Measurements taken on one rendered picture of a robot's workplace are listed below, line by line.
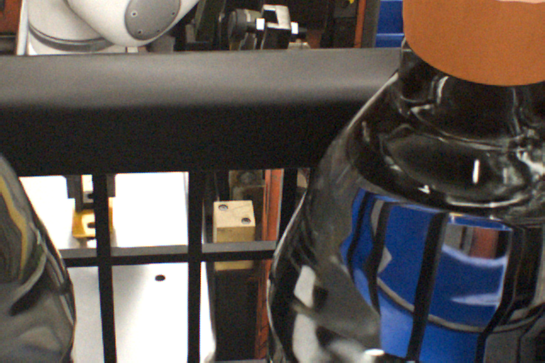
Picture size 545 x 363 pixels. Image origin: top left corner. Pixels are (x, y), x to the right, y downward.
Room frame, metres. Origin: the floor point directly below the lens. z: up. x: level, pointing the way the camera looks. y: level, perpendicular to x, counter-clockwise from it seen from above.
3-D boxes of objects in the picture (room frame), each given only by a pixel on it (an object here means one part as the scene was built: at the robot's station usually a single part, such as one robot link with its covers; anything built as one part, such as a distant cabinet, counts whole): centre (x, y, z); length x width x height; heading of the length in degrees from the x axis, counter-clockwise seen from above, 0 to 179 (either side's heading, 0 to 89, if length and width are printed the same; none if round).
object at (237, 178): (0.77, 0.02, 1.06); 0.03 x 0.01 x 0.03; 99
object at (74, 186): (0.77, 0.19, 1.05); 0.03 x 0.03 x 0.07; 9
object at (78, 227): (0.77, 0.17, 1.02); 0.08 x 0.04 x 0.01; 9
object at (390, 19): (1.51, -0.16, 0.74); 0.11 x 0.10 x 0.09; 9
